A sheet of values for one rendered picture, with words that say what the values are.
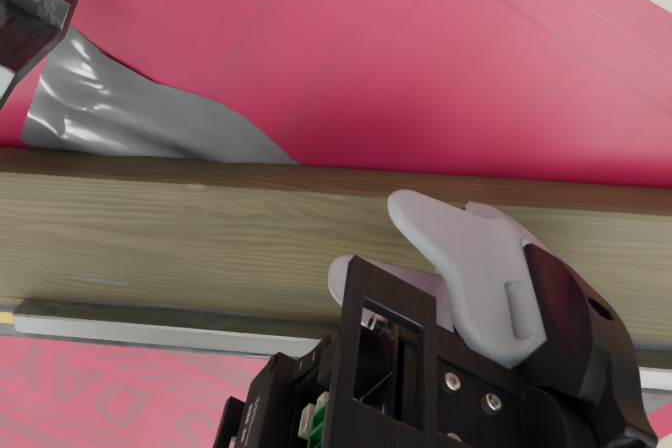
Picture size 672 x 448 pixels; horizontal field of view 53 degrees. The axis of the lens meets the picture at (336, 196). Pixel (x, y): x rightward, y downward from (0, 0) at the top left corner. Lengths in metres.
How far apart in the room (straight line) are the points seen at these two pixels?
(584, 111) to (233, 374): 0.25
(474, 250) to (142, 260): 0.16
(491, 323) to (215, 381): 0.26
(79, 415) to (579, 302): 0.37
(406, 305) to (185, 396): 0.30
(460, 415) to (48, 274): 0.22
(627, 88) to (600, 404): 0.15
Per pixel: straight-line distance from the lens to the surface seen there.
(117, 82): 0.30
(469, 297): 0.19
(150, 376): 0.44
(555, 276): 0.21
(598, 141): 0.30
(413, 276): 0.25
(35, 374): 0.47
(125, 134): 0.31
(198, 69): 0.29
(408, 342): 0.16
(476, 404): 0.17
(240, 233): 0.29
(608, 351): 0.18
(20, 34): 0.26
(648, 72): 0.29
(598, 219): 0.28
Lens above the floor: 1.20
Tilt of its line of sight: 52 degrees down
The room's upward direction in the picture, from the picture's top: 170 degrees counter-clockwise
